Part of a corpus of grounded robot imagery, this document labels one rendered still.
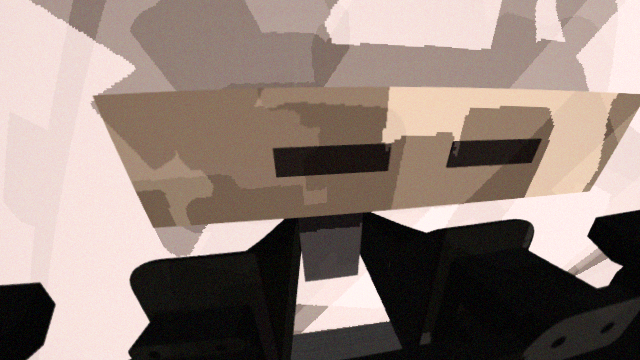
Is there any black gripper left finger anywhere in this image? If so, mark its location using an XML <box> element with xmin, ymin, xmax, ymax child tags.
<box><xmin>129</xmin><ymin>218</ymin><xmax>301</xmax><ymax>360</ymax></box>

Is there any black two-prong plug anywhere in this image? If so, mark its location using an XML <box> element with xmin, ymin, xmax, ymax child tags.
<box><xmin>298</xmin><ymin>213</ymin><xmax>363</xmax><ymax>282</ymax></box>

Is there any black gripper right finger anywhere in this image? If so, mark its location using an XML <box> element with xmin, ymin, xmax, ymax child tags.
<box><xmin>360</xmin><ymin>212</ymin><xmax>535</xmax><ymax>348</ymax></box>

